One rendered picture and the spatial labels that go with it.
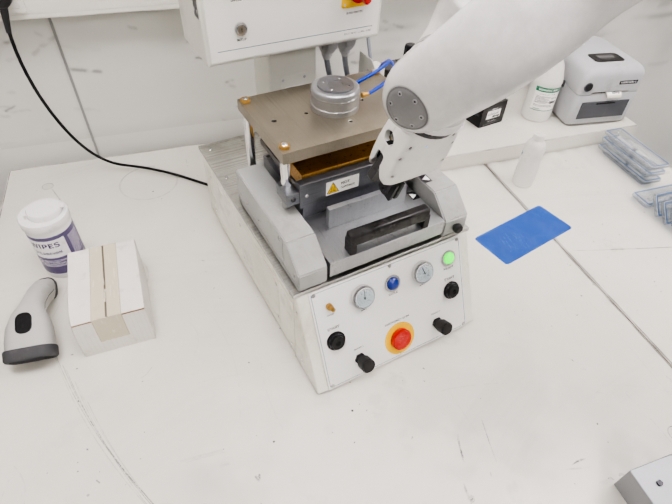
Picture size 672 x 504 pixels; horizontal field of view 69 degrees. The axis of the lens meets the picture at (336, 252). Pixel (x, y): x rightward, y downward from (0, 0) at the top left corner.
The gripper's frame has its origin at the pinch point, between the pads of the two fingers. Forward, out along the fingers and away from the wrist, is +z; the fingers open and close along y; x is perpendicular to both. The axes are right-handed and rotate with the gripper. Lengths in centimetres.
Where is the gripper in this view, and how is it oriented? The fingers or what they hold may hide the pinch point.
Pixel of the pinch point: (391, 184)
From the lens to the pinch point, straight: 73.6
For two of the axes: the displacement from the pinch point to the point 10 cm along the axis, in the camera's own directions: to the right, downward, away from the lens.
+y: 8.7, -3.3, 3.7
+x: -4.5, -8.3, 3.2
